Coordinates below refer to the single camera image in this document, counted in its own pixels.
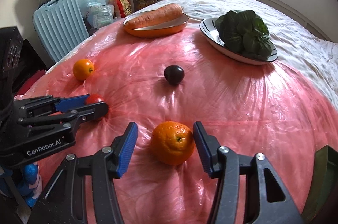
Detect clear plastic bag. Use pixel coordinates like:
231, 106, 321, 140
86, 4, 115, 29

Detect carrot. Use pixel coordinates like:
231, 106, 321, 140
125, 3, 183, 29

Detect pink plastic sheet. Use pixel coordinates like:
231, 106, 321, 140
13, 26, 338, 224

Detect yellow and red rice bag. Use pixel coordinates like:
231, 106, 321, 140
113, 0, 134, 19

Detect orange oval plate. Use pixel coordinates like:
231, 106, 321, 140
123, 12, 189, 38

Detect blue and white toy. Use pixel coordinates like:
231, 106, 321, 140
18, 163, 43, 207

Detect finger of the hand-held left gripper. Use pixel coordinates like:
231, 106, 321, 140
17, 102, 109, 136
13, 94, 91, 119

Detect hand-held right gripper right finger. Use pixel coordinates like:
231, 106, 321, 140
193, 121, 304, 224

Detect red cloth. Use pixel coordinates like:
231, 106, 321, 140
14, 69, 48, 96

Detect red apple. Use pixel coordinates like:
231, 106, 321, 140
85, 93, 106, 106

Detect white plate with dark rim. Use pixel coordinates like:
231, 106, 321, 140
200, 17, 278, 65

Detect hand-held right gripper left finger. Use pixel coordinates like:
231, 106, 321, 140
28, 121, 139, 224

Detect dark purple plum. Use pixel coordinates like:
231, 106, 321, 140
164, 65, 185, 86

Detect orange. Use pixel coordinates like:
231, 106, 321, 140
150, 121, 195, 166
73, 59, 95, 81

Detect light blue ribbed suitcase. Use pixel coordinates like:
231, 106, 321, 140
32, 0, 90, 64

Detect green bok choy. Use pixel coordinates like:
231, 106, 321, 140
215, 10, 272, 60

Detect green tray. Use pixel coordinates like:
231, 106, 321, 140
301, 145, 338, 224

